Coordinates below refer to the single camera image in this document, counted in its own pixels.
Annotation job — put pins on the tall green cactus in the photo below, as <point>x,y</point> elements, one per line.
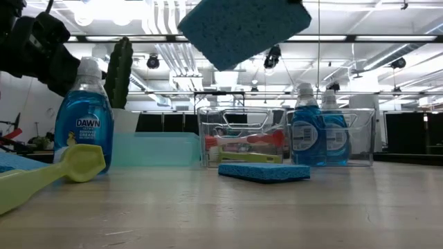
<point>119,76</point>

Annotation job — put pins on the teal translucent plastic bin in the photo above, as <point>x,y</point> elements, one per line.
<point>155,148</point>

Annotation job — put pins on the white plant pot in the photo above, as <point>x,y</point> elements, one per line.
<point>126,121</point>

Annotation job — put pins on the blue cloth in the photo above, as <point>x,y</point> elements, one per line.
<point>20,160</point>

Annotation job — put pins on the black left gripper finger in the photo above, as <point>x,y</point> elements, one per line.
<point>64,76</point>

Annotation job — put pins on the red and black machine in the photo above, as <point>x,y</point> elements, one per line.
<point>12,134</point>

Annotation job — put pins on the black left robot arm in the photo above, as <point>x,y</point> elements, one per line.
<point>10,14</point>

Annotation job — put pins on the blue Dawn dish soap bottle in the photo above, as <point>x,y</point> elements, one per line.
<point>341,121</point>
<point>83,107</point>
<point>306,114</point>

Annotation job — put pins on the blue cellulose sponge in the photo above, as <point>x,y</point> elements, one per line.
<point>263,173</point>
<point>242,31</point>

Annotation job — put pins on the green dish brush white bristles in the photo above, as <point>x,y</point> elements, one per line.
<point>249,157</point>
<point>20,186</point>

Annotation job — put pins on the black ceiling spotlight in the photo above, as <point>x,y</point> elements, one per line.
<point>398,63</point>
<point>272,57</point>
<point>153,62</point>

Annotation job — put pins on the black partition panels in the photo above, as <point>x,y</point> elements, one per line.
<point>149,122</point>

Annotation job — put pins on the red and white brush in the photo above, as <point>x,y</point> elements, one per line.
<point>263,139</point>

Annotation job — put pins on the black overhead frame bar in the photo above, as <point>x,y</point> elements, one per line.
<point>350,38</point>

